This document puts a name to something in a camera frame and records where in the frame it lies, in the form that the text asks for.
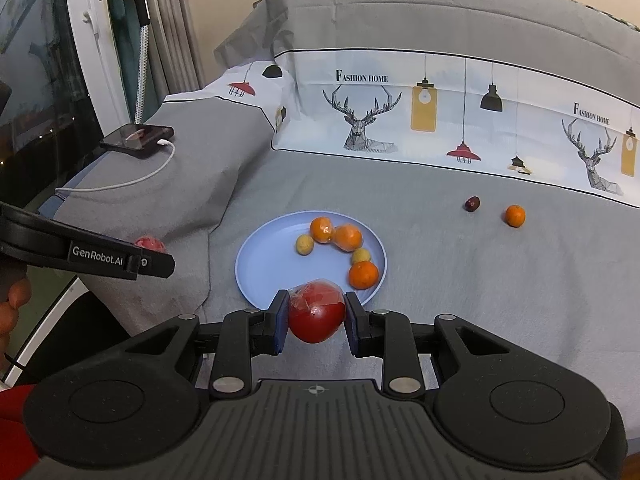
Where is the blue plate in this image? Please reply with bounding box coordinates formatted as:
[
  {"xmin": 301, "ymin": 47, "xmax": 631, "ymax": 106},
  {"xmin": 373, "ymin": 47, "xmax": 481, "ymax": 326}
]
[{"xmin": 235, "ymin": 211, "xmax": 388, "ymax": 308}]

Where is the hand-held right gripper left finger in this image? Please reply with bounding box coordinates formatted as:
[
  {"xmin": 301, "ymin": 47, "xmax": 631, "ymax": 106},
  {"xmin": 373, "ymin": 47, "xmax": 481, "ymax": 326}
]
[{"xmin": 122, "ymin": 289, "xmax": 291, "ymax": 396}]

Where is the black smartphone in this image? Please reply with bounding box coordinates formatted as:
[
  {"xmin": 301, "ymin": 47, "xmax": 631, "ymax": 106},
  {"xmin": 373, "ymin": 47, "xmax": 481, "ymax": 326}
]
[{"xmin": 99, "ymin": 124, "xmax": 176, "ymax": 160}]

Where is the printed deer pillow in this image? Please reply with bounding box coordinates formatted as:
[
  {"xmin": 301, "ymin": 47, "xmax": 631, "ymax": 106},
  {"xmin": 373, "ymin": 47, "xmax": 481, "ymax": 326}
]
[{"xmin": 215, "ymin": 0, "xmax": 640, "ymax": 206}]

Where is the red apple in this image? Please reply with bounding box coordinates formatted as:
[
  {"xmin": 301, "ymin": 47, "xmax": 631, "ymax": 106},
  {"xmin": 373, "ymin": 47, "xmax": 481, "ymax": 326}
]
[
  {"xmin": 134, "ymin": 235, "xmax": 166, "ymax": 256},
  {"xmin": 287, "ymin": 280, "xmax": 347, "ymax": 345}
]

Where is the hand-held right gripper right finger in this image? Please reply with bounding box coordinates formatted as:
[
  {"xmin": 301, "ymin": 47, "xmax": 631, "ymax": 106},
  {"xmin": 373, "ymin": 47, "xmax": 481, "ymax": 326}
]
[{"xmin": 345, "ymin": 291, "xmax": 516, "ymax": 396}]

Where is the grey pillow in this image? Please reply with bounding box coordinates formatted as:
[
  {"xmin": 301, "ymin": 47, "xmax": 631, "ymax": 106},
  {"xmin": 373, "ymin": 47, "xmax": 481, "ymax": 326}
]
[{"xmin": 52, "ymin": 92, "xmax": 281, "ymax": 336}]

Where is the white window frame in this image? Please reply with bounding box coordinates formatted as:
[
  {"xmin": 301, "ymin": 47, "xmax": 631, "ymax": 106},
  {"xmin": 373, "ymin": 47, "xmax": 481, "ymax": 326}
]
[{"xmin": 62, "ymin": 0, "xmax": 126, "ymax": 126}]

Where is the grey bed sheet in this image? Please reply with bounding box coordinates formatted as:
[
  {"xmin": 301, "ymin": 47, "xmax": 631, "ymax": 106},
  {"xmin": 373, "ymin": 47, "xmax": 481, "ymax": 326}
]
[{"xmin": 200, "ymin": 147, "xmax": 640, "ymax": 431}]

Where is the white charging cable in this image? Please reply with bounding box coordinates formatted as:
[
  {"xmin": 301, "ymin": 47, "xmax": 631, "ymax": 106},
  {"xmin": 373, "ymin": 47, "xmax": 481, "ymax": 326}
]
[{"xmin": 54, "ymin": 139, "xmax": 177, "ymax": 200}]

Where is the black white braided hose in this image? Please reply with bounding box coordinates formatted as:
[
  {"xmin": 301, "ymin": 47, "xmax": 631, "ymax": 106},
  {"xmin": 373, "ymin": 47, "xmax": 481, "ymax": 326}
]
[{"xmin": 134, "ymin": 24, "xmax": 152, "ymax": 126}]

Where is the person's red clothing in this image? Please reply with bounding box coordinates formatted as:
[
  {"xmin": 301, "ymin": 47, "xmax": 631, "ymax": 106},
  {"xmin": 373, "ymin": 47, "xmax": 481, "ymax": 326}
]
[{"xmin": 0, "ymin": 385, "xmax": 41, "ymax": 480}]

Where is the person's left hand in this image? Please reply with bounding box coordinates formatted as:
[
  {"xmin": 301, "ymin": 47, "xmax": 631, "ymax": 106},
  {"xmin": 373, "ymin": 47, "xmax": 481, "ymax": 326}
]
[{"xmin": 0, "ymin": 277, "xmax": 32, "ymax": 361}]

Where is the grey curtain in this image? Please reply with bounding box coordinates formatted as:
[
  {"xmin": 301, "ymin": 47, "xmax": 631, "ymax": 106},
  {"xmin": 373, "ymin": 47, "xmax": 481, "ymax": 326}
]
[{"xmin": 145, "ymin": 0, "xmax": 206, "ymax": 93}]

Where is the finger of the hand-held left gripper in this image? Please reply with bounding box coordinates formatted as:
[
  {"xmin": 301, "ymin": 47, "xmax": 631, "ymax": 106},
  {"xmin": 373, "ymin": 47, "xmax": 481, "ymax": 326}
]
[{"xmin": 136, "ymin": 249, "xmax": 176, "ymax": 278}]

